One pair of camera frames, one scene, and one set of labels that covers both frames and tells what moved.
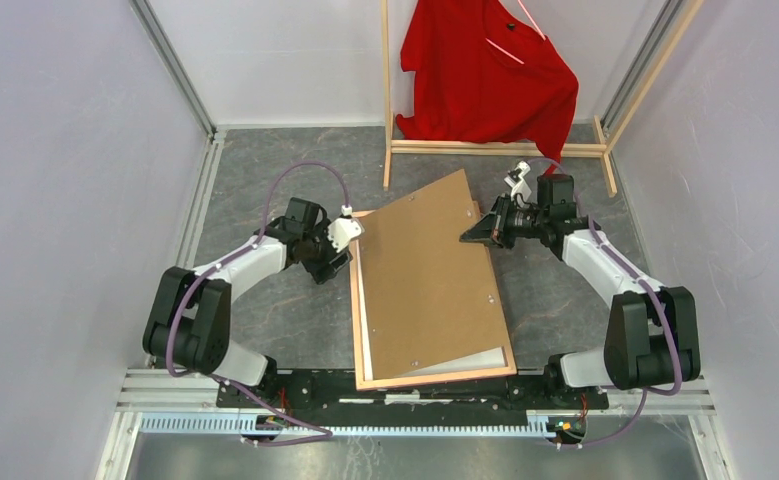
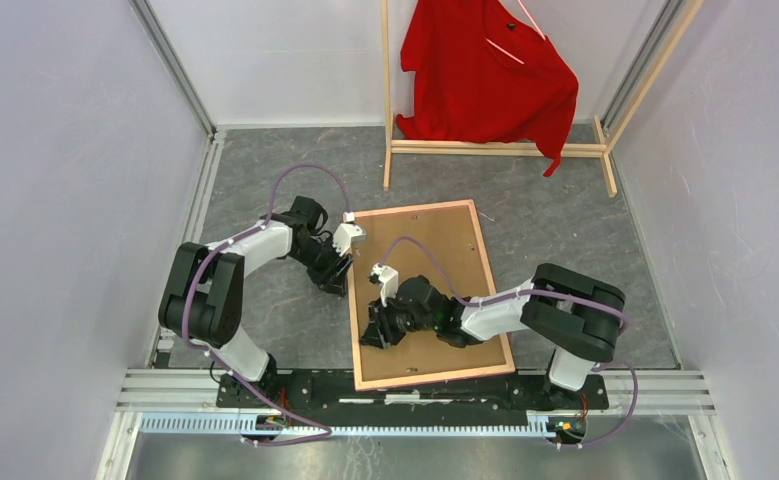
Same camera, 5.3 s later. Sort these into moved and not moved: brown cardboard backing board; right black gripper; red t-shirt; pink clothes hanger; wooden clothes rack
Moved: right black gripper; brown cardboard backing board
Not moved: wooden clothes rack; pink clothes hanger; red t-shirt
